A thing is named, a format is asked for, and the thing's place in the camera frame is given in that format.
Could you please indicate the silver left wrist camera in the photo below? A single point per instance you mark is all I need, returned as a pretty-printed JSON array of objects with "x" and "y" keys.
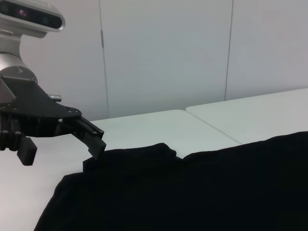
[{"x": 33, "y": 16}]

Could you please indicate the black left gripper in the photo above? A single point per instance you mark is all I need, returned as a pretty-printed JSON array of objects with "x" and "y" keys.
[{"x": 29, "y": 103}]

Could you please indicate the black shirt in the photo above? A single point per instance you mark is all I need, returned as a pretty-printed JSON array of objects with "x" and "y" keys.
[{"x": 180, "y": 192}]

